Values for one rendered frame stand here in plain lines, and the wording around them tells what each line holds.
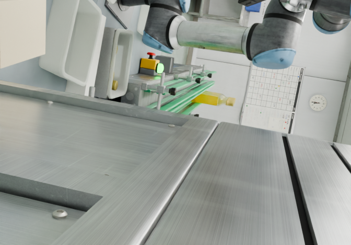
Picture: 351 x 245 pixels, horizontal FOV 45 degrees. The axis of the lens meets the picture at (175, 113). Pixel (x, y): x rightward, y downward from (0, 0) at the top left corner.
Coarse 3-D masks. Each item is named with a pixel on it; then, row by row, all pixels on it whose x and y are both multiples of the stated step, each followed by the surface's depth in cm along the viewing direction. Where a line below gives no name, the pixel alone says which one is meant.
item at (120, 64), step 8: (120, 32) 135; (128, 32) 141; (120, 40) 147; (128, 40) 147; (120, 48) 147; (128, 48) 147; (112, 56) 132; (120, 56) 148; (128, 56) 147; (112, 64) 132; (120, 64) 148; (128, 64) 148; (112, 72) 132; (120, 72) 149; (128, 72) 149; (112, 80) 133; (120, 80) 149; (120, 88) 149; (112, 96) 136
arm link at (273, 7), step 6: (276, 0) 122; (270, 6) 124; (276, 6) 122; (282, 6) 120; (288, 6) 118; (294, 6) 118; (270, 12) 124; (276, 12) 122; (282, 12) 122; (288, 12) 121; (294, 12) 120; (300, 12) 121; (300, 18) 123
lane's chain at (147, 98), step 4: (156, 84) 176; (192, 84) 272; (180, 88) 232; (184, 88) 245; (144, 92) 159; (148, 92) 165; (152, 92) 171; (144, 96) 160; (148, 96) 166; (152, 96) 172; (156, 96) 179; (164, 96) 195; (144, 100) 161; (148, 100) 167; (152, 100) 173; (156, 100) 181; (144, 104) 162; (148, 104) 169
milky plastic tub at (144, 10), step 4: (144, 8) 178; (148, 8) 177; (140, 12) 178; (144, 12) 178; (140, 16) 178; (144, 16) 178; (140, 20) 178; (144, 20) 178; (140, 24) 178; (144, 24) 178; (140, 28) 178; (140, 32) 181
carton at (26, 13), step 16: (0, 0) 75; (16, 0) 79; (32, 0) 84; (0, 16) 75; (16, 16) 80; (32, 16) 85; (0, 32) 76; (16, 32) 80; (32, 32) 86; (0, 48) 77; (16, 48) 81; (32, 48) 87; (0, 64) 78
